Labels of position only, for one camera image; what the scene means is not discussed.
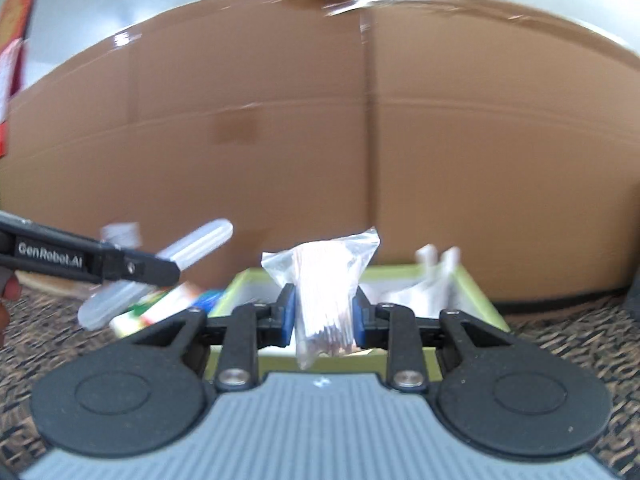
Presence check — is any orange box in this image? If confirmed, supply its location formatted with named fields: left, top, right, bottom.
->
left=112, top=282, right=211, bottom=338

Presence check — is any clear plastic bag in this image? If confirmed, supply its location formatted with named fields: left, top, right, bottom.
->
left=261, top=226, right=382, bottom=372

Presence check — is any large labelled cardboard box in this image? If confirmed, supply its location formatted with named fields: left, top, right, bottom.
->
left=0, top=0, right=373, bottom=301

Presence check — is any blue mint box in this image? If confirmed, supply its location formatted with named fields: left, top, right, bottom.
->
left=197, top=290, right=227, bottom=312

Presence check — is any person's left hand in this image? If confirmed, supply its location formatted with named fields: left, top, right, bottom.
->
left=0, top=270, right=23, bottom=348

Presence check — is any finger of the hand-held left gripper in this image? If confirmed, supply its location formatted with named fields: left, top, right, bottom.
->
left=102, top=242, right=182, bottom=287

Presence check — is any lime green cardboard box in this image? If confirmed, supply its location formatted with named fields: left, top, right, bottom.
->
left=207, top=264, right=511, bottom=378

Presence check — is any red wall poster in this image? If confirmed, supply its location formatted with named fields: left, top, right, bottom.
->
left=0, top=0, right=48, bottom=156

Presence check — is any clear plastic tube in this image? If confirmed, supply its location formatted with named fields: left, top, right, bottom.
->
left=77, top=217, right=234, bottom=332

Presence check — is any black letter print mat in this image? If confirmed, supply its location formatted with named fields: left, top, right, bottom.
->
left=0, top=287, right=640, bottom=480

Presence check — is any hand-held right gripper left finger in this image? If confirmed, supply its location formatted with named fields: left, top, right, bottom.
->
left=127, top=284, right=297, bottom=393

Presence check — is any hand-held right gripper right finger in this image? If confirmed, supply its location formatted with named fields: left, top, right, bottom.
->
left=351, top=295, right=516, bottom=392

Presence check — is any large plain cardboard box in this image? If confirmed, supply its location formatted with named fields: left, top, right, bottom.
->
left=360, top=0, right=640, bottom=306

